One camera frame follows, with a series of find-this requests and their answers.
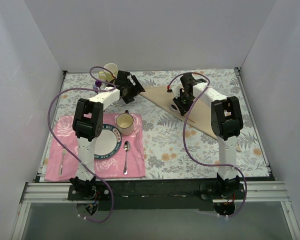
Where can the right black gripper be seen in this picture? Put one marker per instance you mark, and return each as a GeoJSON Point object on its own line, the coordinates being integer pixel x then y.
{"type": "Point", "coordinates": [181, 103]}

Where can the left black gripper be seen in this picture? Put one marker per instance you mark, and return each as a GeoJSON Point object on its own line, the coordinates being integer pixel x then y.
{"type": "Point", "coordinates": [132, 89]}

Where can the beige cloth napkin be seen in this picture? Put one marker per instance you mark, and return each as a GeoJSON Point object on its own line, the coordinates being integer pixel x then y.
{"type": "Point", "coordinates": [200, 115]}

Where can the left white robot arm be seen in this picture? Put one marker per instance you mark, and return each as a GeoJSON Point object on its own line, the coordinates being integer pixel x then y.
{"type": "Point", "coordinates": [88, 124]}

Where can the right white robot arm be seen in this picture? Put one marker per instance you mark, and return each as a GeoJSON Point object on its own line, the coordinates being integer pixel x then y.
{"type": "Point", "coordinates": [226, 124]}

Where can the cream mug dark rim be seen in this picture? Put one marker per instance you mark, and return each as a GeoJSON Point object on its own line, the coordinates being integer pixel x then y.
{"type": "Point", "coordinates": [125, 123]}

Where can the yellow mug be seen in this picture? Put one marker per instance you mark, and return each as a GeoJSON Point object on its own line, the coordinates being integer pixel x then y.
{"type": "Point", "coordinates": [109, 73]}

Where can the purple plastic spoon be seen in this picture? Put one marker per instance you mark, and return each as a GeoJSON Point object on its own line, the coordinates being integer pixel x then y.
{"type": "Point", "coordinates": [98, 84]}

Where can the floral tablecloth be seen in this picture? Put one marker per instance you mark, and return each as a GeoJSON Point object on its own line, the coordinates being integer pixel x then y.
{"type": "Point", "coordinates": [172, 149]}

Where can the silver metal spoon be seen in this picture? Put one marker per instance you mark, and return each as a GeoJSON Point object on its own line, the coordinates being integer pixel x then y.
{"type": "Point", "coordinates": [126, 149]}

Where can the white plate teal rim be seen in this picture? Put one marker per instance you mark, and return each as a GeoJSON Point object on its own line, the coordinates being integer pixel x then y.
{"type": "Point", "coordinates": [107, 143]}

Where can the silver metal fork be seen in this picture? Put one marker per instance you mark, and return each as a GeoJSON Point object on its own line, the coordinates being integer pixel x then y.
{"type": "Point", "coordinates": [63, 153]}

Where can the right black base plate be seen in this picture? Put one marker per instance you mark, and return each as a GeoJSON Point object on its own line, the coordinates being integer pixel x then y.
{"type": "Point", "coordinates": [212, 191]}

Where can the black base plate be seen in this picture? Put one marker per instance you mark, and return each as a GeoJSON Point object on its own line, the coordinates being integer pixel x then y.
{"type": "Point", "coordinates": [96, 192]}
{"type": "Point", "coordinates": [212, 191]}

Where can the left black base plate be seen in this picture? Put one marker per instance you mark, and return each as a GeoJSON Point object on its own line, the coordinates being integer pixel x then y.
{"type": "Point", "coordinates": [96, 192]}

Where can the aluminium frame rail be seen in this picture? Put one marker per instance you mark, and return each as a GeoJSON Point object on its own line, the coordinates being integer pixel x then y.
{"type": "Point", "coordinates": [256, 191]}

